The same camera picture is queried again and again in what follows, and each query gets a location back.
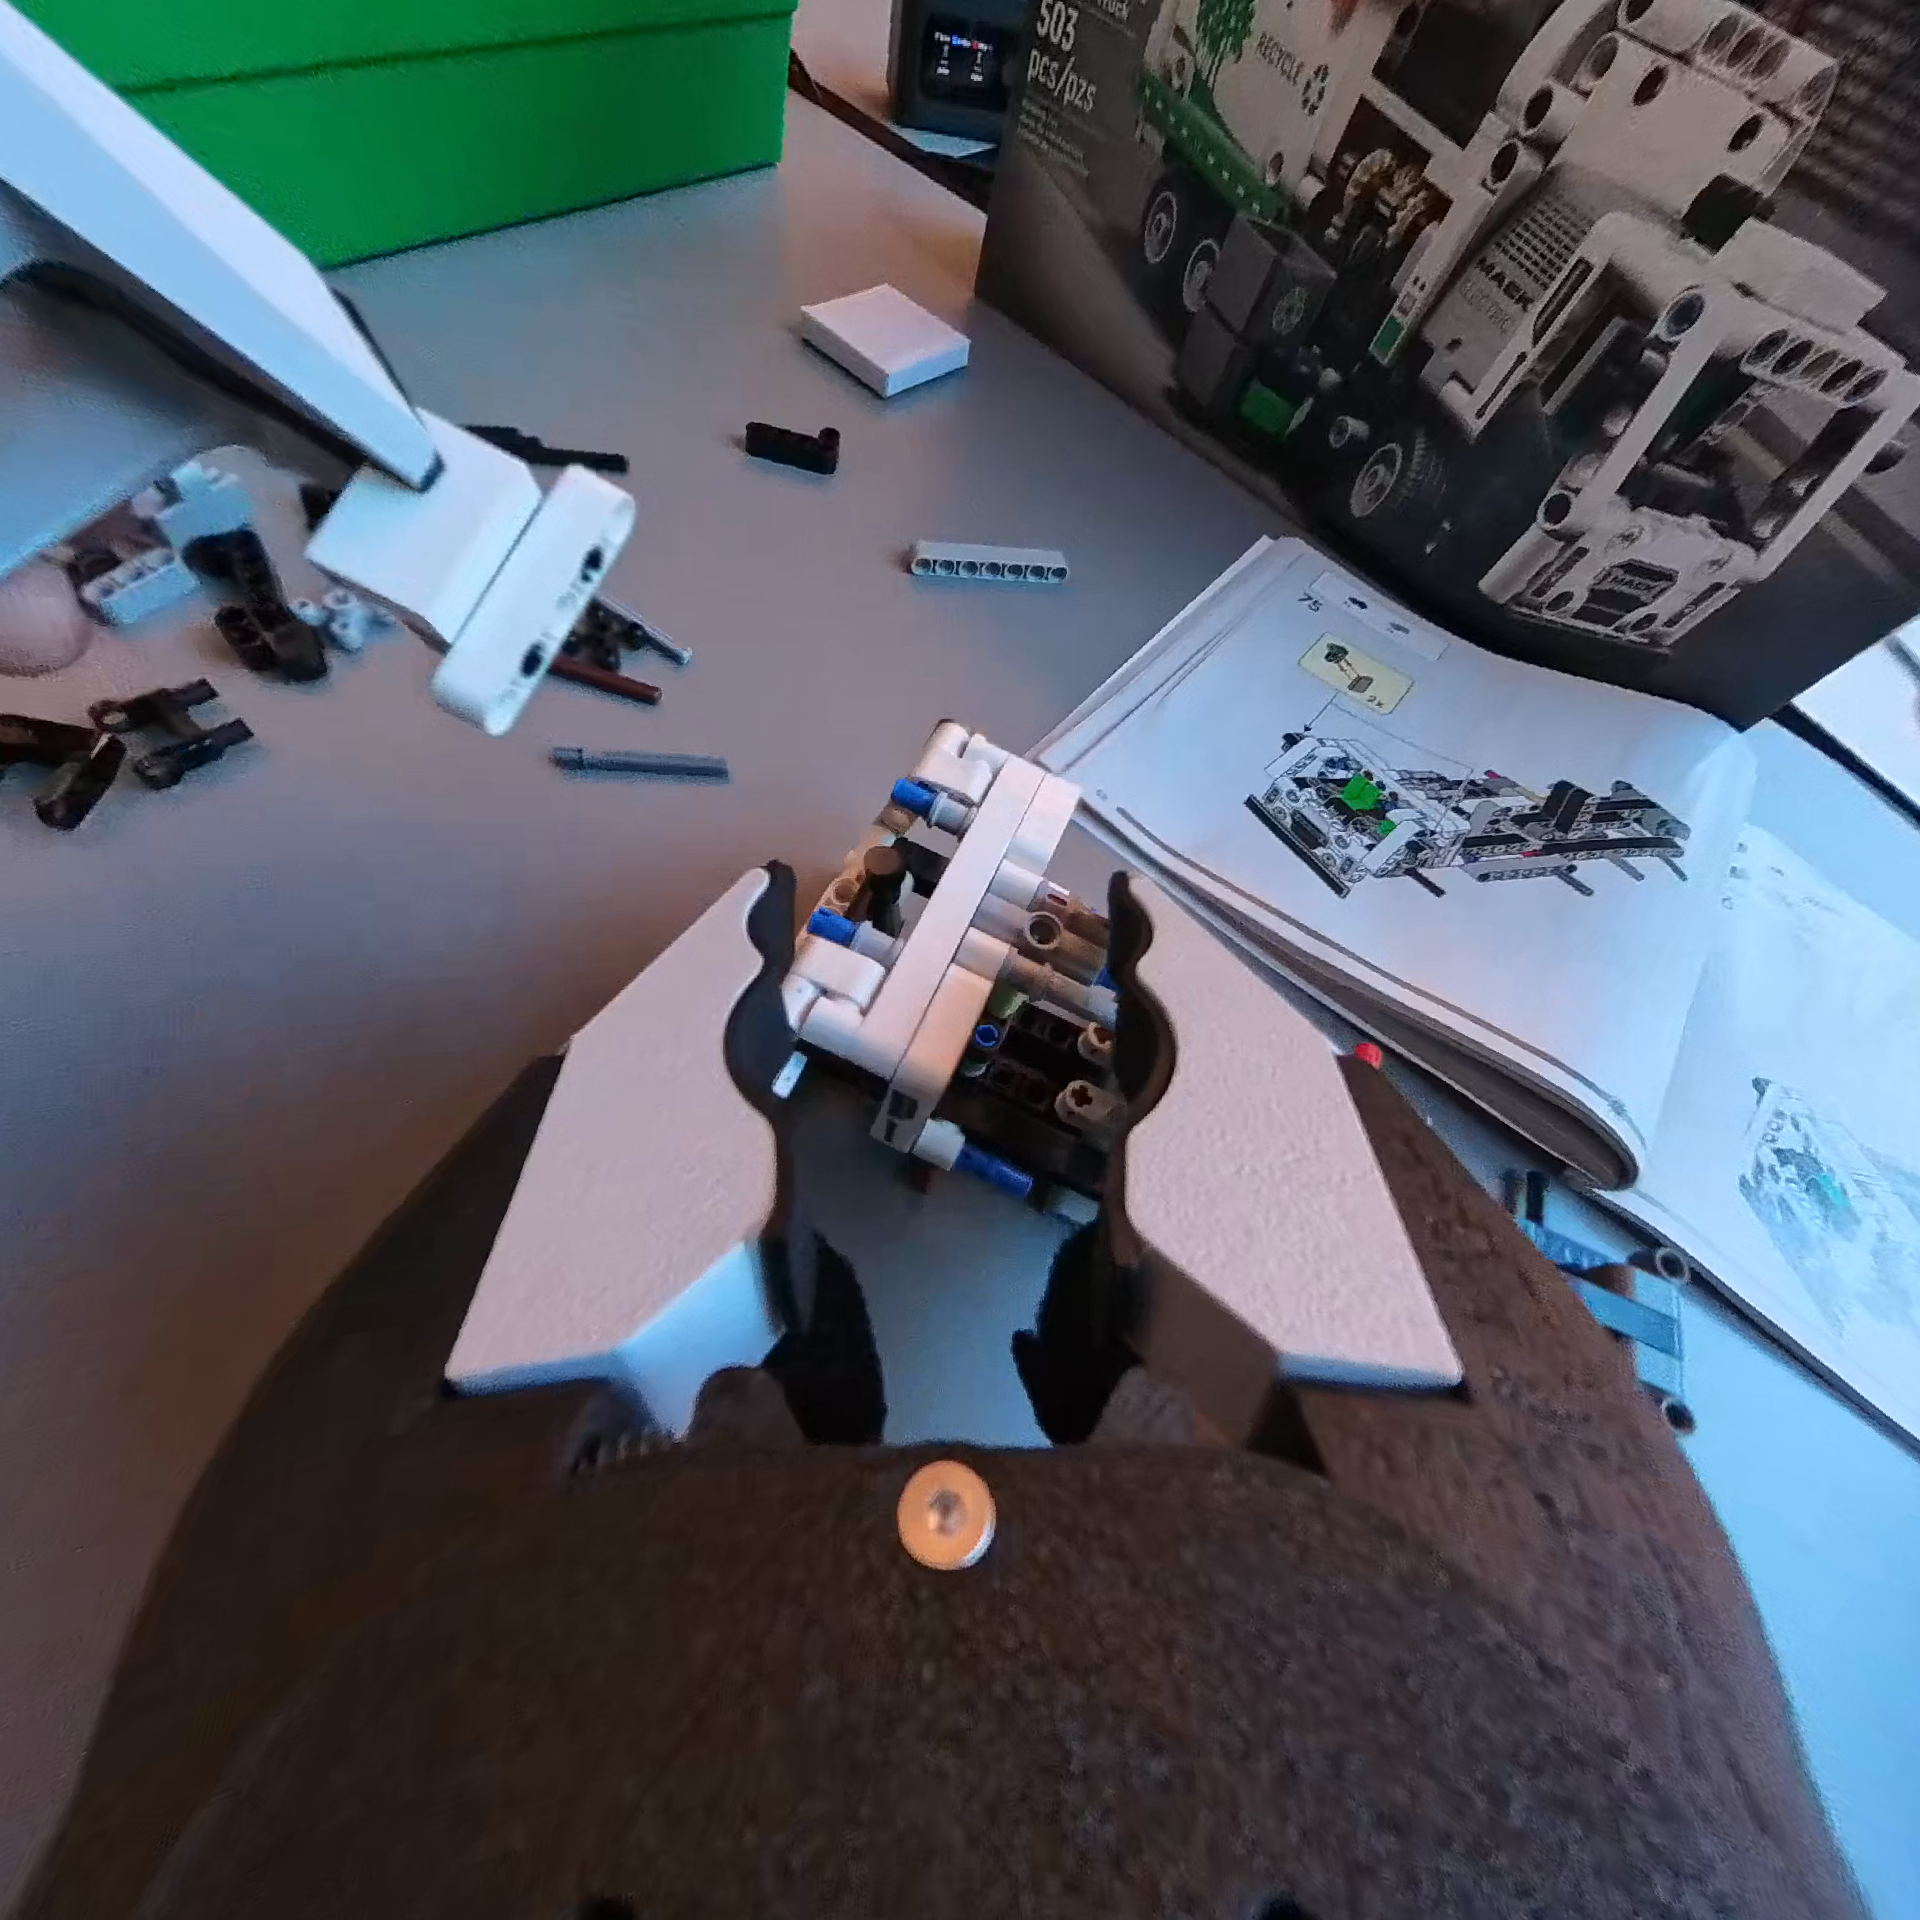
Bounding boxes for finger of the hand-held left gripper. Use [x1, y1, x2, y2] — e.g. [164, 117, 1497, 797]
[0, 0, 445, 494]
[0, 267, 363, 583]

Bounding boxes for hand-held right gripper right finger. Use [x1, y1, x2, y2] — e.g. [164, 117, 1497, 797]
[1101, 869, 1469, 1475]

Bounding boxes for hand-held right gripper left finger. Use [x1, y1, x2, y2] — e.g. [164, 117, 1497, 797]
[442, 858, 818, 1406]

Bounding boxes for white lego panel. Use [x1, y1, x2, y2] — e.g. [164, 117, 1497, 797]
[302, 411, 638, 736]

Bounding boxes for lego truck chassis assembly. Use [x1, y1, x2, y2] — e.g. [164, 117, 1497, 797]
[771, 722, 1703, 1436]

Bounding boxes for scattered small lego connectors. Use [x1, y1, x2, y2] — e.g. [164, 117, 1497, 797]
[0, 455, 696, 834]

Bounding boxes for open lego instruction booklet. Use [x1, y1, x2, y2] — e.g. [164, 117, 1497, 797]
[1028, 534, 1920, 1452]

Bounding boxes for long black lego piece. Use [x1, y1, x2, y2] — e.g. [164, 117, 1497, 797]
[466, 423, 634, 477]

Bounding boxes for white square lego tile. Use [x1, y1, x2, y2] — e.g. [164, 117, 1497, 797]
[798, 283, 972, 400]

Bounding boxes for grey lego beam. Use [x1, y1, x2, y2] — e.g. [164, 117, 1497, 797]
[906, 538, 1073, 585]

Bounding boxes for black lego set box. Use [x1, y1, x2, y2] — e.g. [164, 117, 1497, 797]
[977, 0, 1920, 731]

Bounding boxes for person's left hand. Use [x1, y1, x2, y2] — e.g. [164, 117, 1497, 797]
[0, 569, 94, 680]

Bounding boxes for green plastic bin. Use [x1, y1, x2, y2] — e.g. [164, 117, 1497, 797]
[0, 0, 798, 273]

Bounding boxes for small timer device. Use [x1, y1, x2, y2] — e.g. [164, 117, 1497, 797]
[889, 0, 1037, 148]

